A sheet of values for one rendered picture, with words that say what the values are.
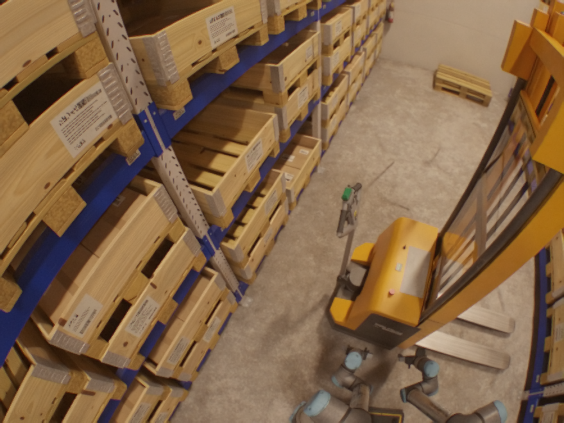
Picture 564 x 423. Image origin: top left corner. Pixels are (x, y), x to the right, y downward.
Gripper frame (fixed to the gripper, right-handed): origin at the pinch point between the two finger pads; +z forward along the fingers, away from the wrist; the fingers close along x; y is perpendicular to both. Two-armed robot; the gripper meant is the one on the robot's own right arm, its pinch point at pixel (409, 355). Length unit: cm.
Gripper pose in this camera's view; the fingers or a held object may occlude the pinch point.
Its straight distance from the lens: 202.9
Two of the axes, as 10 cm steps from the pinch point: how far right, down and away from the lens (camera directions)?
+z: 0.0, 2.2, 9.8
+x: 10.0, 0.8, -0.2
